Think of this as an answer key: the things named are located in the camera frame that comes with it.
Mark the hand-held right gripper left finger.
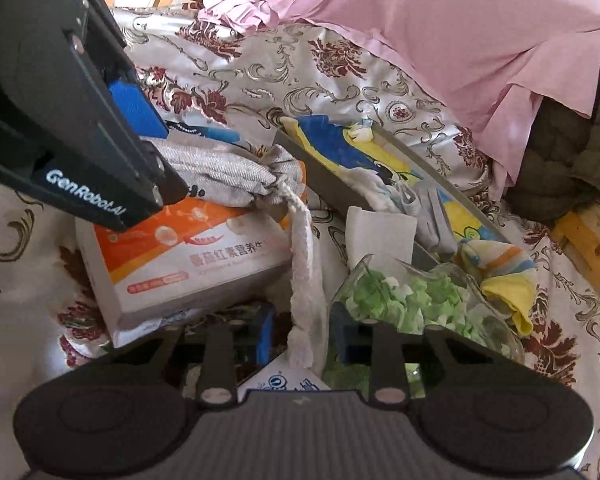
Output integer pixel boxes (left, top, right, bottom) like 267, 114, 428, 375
112, 304, 277, 407

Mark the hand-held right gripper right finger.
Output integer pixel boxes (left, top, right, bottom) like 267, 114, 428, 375
329, 302, 488, 407

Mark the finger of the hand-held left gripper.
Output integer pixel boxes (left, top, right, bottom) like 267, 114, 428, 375
140, 139, 190, 208
107, 72, 170, 140

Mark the white and blue milk carton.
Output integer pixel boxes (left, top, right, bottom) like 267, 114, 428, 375
237, 355, 332, 397

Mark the grey white knitted sock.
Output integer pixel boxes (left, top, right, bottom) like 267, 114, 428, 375
150, 137, 309, 212

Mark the white terry cloth strip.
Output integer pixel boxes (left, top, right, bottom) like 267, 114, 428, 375
284, 185, 332, 370

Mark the clear bag of green pieces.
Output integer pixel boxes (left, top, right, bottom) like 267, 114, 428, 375
330, 254, 526, 392

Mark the orange and white box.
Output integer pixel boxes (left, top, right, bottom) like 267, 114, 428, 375
75, 194, 307, 347

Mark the white gauze cloth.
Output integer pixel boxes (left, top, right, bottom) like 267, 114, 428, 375
346, 206, 419, 272

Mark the grey tray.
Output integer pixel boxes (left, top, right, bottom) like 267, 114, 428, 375
272, 120, 512, 272

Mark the floral satin blanket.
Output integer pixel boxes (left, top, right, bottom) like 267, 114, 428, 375
0, 2, 600, 480

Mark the brown quilted jacket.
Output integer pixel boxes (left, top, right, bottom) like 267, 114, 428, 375
505, 50, 600, 222

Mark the pink sheet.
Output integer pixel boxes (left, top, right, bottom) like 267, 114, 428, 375
202, 0, 600, 187

